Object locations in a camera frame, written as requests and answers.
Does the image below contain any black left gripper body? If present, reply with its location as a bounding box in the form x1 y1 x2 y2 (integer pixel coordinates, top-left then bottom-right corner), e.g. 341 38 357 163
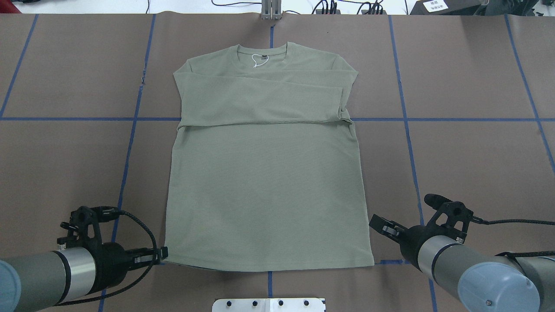
89 242 131 293

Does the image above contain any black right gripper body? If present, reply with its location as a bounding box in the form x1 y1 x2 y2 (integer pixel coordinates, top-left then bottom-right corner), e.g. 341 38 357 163
397 225 434 267

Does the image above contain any olive green long-sleeve shirt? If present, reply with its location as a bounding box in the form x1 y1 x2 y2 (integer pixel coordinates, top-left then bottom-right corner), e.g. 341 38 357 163
165 42 375 271

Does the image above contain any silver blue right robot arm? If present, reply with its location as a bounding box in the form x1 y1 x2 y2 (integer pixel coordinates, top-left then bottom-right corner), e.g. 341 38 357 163
369 213 554 312

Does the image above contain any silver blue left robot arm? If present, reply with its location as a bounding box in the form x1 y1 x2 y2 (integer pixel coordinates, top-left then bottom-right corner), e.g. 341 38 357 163
0 243 169 312

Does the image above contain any black label box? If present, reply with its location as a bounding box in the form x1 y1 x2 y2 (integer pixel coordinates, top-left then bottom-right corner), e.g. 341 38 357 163
409 0 488 16

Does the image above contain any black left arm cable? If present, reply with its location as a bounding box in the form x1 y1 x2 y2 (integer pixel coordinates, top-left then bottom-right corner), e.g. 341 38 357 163
56 210 159 306

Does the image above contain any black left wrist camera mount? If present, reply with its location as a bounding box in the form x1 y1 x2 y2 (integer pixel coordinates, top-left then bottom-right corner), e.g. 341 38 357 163
57 206 120 252

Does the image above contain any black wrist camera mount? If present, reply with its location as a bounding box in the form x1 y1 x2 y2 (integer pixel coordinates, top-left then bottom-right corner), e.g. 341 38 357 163
57 206 120 252
424 194 474 244

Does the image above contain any thin black cable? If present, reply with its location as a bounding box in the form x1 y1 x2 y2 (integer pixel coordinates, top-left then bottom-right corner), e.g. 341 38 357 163
473 216 555 226

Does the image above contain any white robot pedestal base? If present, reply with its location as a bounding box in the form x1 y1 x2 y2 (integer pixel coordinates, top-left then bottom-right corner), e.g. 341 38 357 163
212 298 326 312

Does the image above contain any aluminium frame post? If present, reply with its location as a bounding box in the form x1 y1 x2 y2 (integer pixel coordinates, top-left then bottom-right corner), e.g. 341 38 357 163
260 0 283 20

